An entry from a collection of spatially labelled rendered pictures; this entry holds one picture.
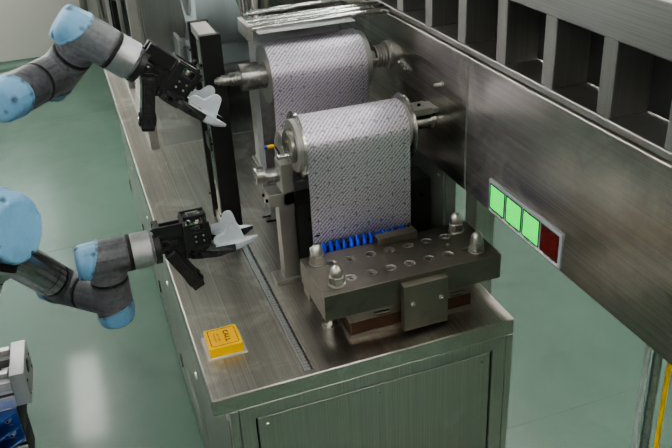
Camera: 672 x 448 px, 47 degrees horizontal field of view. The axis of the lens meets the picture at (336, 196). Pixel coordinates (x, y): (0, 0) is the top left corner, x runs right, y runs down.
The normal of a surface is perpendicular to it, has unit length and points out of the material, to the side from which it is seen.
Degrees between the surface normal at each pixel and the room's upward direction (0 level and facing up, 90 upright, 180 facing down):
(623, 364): 0
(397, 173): 90
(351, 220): 90
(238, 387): 0
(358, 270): 0
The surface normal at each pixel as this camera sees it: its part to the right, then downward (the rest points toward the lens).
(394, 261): -0.05, -0.89
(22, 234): 0.94, 0.01
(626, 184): -0.94, 0.20
